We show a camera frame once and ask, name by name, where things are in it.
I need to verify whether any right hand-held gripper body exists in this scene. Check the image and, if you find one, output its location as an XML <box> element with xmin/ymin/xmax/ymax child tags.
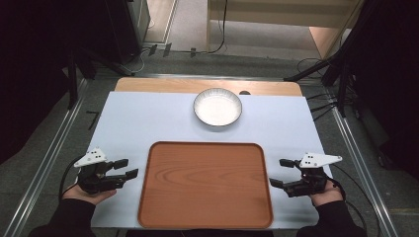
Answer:
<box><xmin>284</xmin><ymin>152</ymin><xmax>344</xmax><ymax>198</ymax></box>

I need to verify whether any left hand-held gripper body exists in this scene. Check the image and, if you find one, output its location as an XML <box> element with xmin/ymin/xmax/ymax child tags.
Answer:
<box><xmin>73</xmin><ymin>146</ymin><xmax>128</xmax><ymax>196</ymax></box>

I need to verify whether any person's left hand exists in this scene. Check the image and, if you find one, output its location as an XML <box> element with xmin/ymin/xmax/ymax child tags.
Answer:
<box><xmin>62</xmin><ymin>183</ymin><xmax>118</xmax><ymax>206</ymax></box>

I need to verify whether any person's right hand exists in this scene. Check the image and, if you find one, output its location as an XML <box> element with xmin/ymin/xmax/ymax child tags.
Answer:
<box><xmin>308</xmin><ymin>179</ymin><xmax>346</xmax><ymax>207</ymax></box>

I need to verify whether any white table mat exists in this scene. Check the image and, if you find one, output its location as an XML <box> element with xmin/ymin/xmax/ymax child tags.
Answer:
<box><xmin>88</xmin><ymin>91</ymin><xmax>334</xmax><ymax>230</ymax></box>

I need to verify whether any brown wooden tray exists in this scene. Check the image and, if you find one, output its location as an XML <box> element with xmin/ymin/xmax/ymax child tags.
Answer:
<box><xmin>136</xmin><ymin>140</ymin><xmax>275</xmax><ymax>230</ymax></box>

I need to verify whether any light wooden table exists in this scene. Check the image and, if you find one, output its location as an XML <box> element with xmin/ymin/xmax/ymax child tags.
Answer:
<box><xmin>114</xmin><ymin>77</ymin><xmax>303</xmax><ymax>98</ymax></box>

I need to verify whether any white round bowl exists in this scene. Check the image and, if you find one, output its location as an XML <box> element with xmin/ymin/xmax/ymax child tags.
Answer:
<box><xmin>193</xmin><ymin>87</ymin><xmax>243</xmax><ymax>127</ymax></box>

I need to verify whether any black metal stand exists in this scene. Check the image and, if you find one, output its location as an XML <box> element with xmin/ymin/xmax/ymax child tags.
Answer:
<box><xmin>284</xmin><ymin>0</ymin><xmax>374</xmax><ymax>119</ymax></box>
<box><xmin>65</xmin><ymin>45</ymin><xmax>136</xmax><ymax>111</ymax></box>

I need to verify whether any black cabinet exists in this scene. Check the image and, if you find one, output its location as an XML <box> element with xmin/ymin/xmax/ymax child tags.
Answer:
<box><xmin>98</xmin><ymin>0</ymin><xmax>152</xmax><ymax>66</ymax></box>

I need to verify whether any light wooden furniture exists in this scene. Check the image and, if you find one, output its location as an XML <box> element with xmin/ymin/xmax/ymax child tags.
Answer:
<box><xmin>206</xmin><ymin>0</ymin><xmax>365</xmax><ymax>61</ymax></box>

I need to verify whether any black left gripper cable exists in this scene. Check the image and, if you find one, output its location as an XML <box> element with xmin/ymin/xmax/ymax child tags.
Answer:
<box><xmin>58</xmin><ymin>155</ymin><xmax>87</xmax><ymax>199</ymax></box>

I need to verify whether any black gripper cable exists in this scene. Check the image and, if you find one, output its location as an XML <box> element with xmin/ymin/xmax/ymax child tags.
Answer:
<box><xmin>58</xmin><ymin>155</ymin><xmax>87</xmax><ymax>199</ymax></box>
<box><xmin>330</xmin><ymin>163</ymin><xmax>380</xmax><ymax>237</ymax></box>

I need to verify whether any aluminium floor rail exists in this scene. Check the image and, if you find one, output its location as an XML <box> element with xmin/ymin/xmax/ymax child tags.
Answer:
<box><xmin>330</xmin><ymin>106</ymin><xmax>400</xmax><ymax>237</ymax></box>
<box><xmin>2</xmin><ymin>78</ymin><xmax>89</xmax><ymax>237</ymax></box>

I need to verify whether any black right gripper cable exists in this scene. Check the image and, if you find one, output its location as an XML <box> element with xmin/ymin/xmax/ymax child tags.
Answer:
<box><xmin>330</xmin><ymin>163</ymin><xmax>380</xmax><ymax>237</ymax></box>

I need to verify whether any black floor cables bundle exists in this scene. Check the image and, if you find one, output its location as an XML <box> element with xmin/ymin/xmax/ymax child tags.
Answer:
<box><xmin>295</xmin><ymin>57</ymin><xmax>362</xmax><ymax>122</ymax></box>

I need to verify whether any white floor cable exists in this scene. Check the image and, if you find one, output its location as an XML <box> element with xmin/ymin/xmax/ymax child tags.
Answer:
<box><xmin>129</xmin><ymin>47</ymin><xmax>153</xmax><ymax>74</ymax></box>

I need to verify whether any black hanging cable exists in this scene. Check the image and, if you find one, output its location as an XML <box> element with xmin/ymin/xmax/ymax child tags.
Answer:
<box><xmin>207</xmin><ymin>0</ymin><xmax>229</xmax><ymax>55</ymax></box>

